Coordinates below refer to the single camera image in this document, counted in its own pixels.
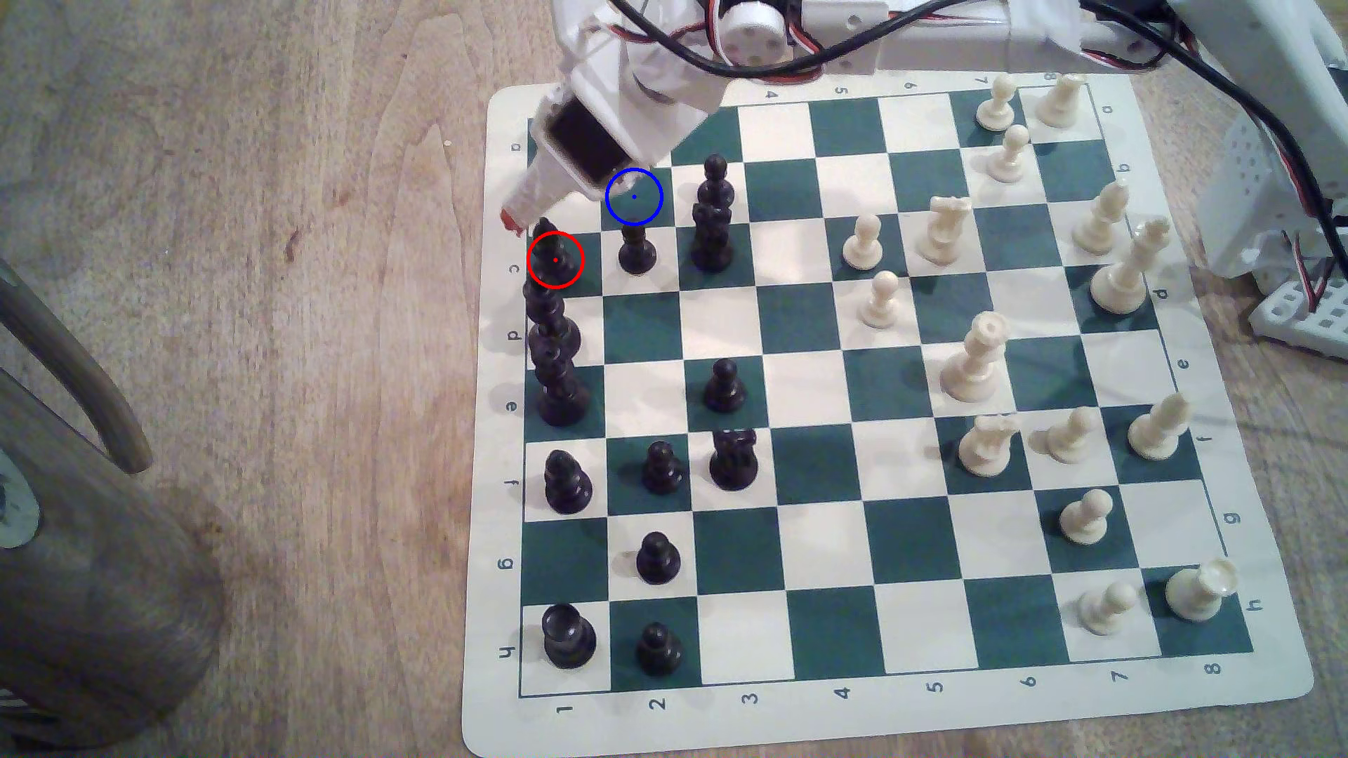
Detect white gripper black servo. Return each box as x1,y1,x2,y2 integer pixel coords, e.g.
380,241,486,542
499,0,730,236

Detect black chess bishop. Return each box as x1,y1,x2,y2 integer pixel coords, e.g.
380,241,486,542
543,449,595,517
531,217,583,286

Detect black chess pawn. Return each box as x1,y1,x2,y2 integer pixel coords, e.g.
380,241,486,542
617,219,659,277
641,440,687,497
698,154,736,212
636,622,685,678
635,531,684,587
702,358,749,415

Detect black chess queen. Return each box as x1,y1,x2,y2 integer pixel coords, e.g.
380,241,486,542
522,276,583,360

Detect black chess knight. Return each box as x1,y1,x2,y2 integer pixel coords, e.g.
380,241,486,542
689,200,737,274
708,427,760,494

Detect black chess king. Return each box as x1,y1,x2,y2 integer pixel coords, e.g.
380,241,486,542
531,337,592,429

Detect green white chess mat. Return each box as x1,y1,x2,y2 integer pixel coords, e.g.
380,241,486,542
461,68,1318,757

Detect white chess pawn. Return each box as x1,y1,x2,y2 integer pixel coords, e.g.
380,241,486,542
1077,581,1142,637
975,74,1019,134
1045,406,1099,467
1058,488,1116,547
857,270,906,331
986,124,1032,185
841,213,886,273

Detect white chess knight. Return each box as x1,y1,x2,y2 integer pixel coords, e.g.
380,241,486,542
915,196,975,267
956,413,1023,479

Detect black chess rook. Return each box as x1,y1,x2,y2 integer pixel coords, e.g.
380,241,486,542
540,603,600,672

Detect white chess rook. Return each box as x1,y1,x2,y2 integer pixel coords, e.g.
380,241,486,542
1034,72,1090,131
1163,558,1241,623

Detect white chess bishop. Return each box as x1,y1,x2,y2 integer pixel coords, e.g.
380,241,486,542
1125,392,1194,463
1071,179,1131,257

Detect white queen d8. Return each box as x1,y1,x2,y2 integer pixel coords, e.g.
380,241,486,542
1089,217,1173,317

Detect white breadboard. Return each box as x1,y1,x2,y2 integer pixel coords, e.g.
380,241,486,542
1249,277,1348,364

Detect thin black cable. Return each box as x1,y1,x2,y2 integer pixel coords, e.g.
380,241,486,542
611,0,1012,81

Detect red white servo wires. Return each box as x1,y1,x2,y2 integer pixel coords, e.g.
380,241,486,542
1287,198,1348,314

